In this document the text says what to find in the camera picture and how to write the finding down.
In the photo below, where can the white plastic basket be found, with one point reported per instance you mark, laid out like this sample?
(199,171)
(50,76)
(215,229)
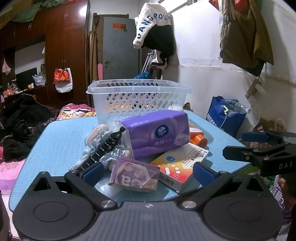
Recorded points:
(138,97)

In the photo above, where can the small orange box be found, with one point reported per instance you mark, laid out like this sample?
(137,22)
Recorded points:
(194,130)

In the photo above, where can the beige plush scrunchie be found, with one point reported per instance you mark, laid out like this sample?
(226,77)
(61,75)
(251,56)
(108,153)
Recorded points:
(99,129)

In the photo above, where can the clear water bottle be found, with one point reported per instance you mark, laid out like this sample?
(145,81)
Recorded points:
(235,106)

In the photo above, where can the black hair claw clip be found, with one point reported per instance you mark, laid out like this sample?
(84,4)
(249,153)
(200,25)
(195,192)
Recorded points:
(101,148)

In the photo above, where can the orange plastic bag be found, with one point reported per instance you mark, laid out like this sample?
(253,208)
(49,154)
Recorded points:
(61,76)

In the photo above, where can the brown wooden wardrobe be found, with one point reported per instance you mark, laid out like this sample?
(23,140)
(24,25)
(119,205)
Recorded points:
(69,46)

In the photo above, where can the green cloth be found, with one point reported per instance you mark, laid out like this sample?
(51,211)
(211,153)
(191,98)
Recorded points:
(30,11)

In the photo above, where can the pink bed sheet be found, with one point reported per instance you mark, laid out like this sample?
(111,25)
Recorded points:
(11,176)

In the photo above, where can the orange capped bottle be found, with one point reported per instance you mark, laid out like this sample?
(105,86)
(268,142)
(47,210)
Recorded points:
(200,140)

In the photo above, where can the white hooded sweatshirt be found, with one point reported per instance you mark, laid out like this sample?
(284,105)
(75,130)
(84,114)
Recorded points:
(152,18)

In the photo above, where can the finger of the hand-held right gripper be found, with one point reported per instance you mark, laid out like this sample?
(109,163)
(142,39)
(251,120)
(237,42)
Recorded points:
(254,136)
(238,153)

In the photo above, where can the red door sticker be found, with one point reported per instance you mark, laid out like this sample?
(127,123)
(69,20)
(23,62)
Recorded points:
(119,26)

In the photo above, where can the metal folding rack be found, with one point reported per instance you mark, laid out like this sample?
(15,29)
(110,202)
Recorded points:
(148,62)

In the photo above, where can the small hanging plastic bag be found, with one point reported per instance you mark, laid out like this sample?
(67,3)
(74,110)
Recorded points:
(5,67)

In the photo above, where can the clear plastic bag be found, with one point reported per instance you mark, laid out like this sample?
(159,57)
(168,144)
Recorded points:
(113,126)

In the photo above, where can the blue shopping bag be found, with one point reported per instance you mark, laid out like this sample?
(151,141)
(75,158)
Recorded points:
(217,115)

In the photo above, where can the floral blanket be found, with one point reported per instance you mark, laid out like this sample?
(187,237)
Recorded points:
(74,112)

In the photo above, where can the black hanging garment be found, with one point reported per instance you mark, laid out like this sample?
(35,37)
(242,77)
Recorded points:
(161,39)

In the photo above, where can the purple tissue pack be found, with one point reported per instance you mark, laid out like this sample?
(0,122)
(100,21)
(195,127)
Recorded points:
(157,132)

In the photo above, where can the black clothing pile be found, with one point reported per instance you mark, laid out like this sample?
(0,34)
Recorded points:
(23,115)

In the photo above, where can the black television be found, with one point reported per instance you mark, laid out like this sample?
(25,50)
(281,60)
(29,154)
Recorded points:
(25,78)

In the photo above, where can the grey door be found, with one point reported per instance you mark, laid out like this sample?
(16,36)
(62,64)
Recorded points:
(120,58)

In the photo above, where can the white orange medicine box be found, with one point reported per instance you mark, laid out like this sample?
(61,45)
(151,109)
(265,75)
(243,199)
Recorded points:
(175,166)

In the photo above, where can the blue plastic bag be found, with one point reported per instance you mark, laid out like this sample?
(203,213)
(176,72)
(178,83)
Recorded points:
(142,75)

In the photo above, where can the small purple tissue packet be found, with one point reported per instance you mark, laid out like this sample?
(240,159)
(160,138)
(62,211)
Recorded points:
(134,173)

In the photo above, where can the hanging brown bags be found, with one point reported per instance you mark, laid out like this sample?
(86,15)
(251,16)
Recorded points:
(249,41)

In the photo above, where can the crumpled white plastic bag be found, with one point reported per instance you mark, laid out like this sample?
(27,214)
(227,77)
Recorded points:
(39,80)

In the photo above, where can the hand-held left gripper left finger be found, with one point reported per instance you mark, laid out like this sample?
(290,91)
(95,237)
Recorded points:
(93,173)

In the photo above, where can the pink board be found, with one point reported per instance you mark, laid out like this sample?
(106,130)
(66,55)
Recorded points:
(100,71)

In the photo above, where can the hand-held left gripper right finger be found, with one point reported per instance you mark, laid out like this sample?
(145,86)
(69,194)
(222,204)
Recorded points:
(203,173)

